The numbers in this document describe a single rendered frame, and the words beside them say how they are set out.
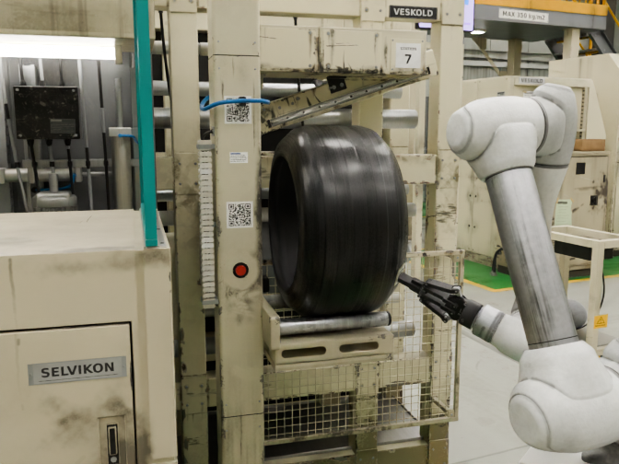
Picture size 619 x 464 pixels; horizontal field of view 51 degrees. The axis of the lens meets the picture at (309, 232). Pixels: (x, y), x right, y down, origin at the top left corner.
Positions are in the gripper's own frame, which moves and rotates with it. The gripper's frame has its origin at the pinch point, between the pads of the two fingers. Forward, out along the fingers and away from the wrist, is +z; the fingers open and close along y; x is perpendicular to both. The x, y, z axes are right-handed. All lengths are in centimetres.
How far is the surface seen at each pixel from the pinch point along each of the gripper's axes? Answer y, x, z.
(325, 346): 19.6, -19.3, 12.7
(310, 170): -25.2, -7.8, 33.0
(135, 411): -25, -90, 13
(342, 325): 16.3, -12.1, 12.2
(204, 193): -13, -22, 57
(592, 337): 150, 206, -59
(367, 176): -25.7, 0.7, 20.2
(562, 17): 154, 832, 145
